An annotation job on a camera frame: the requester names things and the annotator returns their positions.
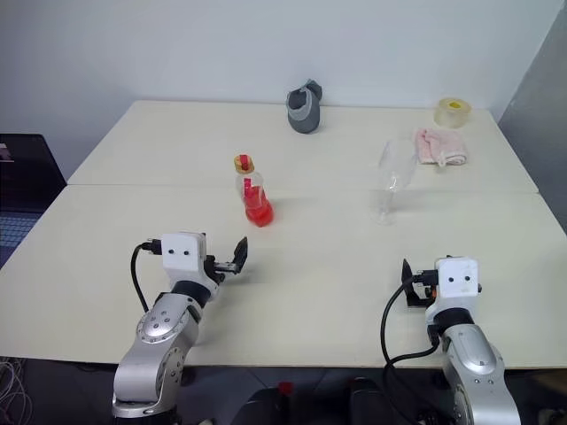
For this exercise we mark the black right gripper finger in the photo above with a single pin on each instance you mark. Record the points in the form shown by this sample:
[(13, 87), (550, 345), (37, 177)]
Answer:
[(405, 274)]

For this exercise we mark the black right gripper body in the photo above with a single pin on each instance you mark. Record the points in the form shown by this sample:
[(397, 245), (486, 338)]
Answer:
[(421, 292)]

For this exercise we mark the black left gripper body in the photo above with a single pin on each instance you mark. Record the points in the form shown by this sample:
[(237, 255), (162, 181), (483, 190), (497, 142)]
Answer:
[(212, 265)]

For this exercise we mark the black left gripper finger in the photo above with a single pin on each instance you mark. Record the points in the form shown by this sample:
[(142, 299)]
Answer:
[(241, 254)]

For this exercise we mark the bottle with red liquid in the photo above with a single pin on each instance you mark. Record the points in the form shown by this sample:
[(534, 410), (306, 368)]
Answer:
[(259, 212)]

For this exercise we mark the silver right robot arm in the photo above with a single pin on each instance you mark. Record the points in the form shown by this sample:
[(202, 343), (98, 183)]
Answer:
[(474, 354)]

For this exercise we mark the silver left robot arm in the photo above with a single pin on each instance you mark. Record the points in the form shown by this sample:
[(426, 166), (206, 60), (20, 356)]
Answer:
[(155, 327)]

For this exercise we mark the clear plastic cup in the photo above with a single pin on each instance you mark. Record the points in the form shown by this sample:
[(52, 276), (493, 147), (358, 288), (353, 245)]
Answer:
[(398, 159)]

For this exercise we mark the pink folded towel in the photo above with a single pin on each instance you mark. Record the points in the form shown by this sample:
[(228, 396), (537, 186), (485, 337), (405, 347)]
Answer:
[(443, 146)]

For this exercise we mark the dark laptop computer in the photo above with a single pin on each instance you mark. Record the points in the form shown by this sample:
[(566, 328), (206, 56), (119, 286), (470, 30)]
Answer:
[(26, 177)]

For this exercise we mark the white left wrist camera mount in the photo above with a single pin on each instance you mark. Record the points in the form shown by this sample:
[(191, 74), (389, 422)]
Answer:
[(181, 252)]

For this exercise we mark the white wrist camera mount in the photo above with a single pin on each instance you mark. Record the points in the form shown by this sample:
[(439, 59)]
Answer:
[(181, 252), (458, 274)]

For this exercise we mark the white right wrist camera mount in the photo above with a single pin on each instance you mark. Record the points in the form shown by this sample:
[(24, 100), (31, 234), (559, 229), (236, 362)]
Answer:
[(458, 274)]

